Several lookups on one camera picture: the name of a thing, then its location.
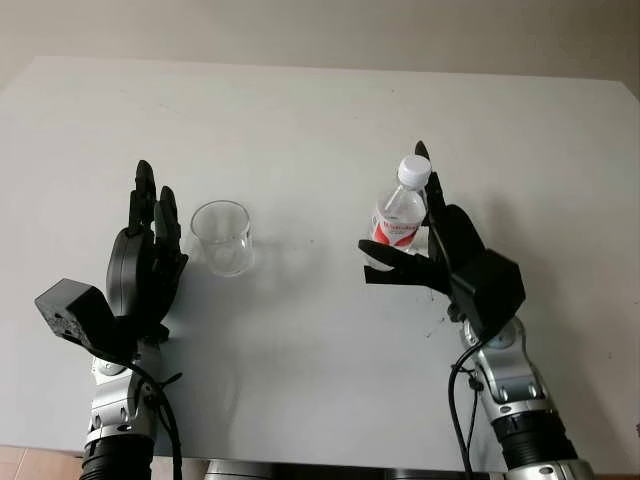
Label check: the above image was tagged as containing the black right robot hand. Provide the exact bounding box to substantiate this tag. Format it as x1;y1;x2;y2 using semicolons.
357;140;489;322

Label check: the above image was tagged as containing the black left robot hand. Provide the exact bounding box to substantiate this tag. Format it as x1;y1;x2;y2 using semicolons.
105;159;190;347

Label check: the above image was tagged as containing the clear water bottle red label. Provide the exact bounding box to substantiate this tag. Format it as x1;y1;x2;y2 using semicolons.
368;154;433;257

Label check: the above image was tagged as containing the clear plastic cup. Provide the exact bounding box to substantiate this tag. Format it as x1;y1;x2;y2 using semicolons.
189;199;257;278

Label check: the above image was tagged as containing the dark grey robot torso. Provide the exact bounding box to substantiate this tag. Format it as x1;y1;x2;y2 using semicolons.
203;457;507;480

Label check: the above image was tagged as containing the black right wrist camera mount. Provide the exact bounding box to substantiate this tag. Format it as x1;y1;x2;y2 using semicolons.
448;247;527;342

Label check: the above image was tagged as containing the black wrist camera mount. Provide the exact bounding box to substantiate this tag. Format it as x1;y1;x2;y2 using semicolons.
448;247;527;342
33;278;137;365

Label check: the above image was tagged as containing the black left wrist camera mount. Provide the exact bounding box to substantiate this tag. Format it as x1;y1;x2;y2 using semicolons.
33;278;137;365

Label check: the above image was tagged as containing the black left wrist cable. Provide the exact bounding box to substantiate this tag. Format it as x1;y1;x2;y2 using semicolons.
125;360;185;480

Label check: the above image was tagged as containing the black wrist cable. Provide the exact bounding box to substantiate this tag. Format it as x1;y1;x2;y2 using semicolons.
125;360;185;480
447;338;490;475

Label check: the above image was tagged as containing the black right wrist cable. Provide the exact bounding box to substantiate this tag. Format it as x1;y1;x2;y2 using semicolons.
447;338;490;475

